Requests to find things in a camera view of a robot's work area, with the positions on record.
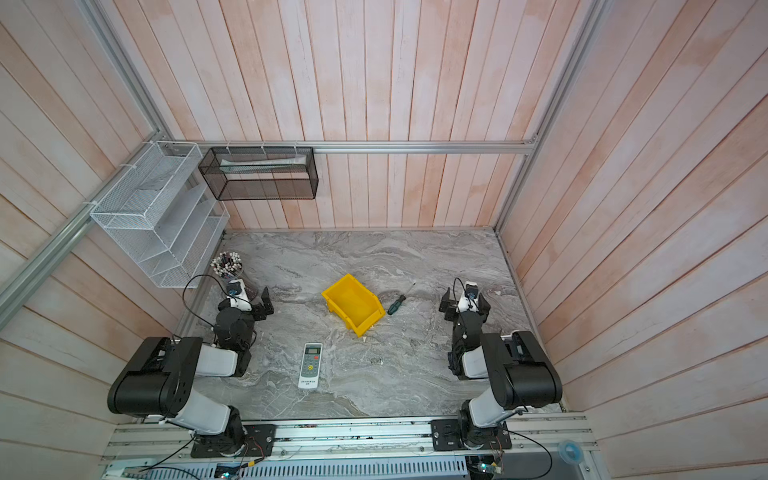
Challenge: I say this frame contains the green handled screwdriver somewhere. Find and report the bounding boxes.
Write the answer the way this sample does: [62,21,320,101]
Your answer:
[387,282,416,316]

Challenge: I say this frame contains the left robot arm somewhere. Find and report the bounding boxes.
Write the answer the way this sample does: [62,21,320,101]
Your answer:
[107,280,274,456]

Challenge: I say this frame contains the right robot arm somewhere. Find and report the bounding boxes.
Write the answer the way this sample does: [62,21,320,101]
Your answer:
[430,282,563,451]

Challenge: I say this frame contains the yellow plastic storage bin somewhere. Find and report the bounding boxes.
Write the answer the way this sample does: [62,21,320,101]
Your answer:
[322,274,386,337]

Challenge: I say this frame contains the cup of pens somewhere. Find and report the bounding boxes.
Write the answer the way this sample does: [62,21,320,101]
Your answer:
[211,251,243,281]

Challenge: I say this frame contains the white remote control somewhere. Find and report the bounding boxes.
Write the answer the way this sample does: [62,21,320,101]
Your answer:
[298,343,323,390]

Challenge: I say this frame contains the small clear tape roll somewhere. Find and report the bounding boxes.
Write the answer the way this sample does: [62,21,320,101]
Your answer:
[558,439,584,465]

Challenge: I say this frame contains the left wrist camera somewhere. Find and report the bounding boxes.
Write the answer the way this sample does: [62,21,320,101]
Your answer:
[226,279,249,301]

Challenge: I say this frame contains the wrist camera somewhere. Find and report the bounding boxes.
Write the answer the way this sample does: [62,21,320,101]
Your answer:
[463,282,479,303]
[226,279,249,301]

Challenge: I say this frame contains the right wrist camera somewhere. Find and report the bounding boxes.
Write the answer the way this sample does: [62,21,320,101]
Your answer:
[463,282,479,303]

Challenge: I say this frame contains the white wire mesh shelf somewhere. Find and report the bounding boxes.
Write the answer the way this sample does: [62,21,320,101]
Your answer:
[91,141,230,289]

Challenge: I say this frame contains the black mesh wall basket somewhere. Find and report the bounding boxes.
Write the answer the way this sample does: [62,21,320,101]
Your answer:
[199,146,319,201]

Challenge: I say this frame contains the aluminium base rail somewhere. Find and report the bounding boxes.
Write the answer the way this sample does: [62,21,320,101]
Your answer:
[101,413,610,479]

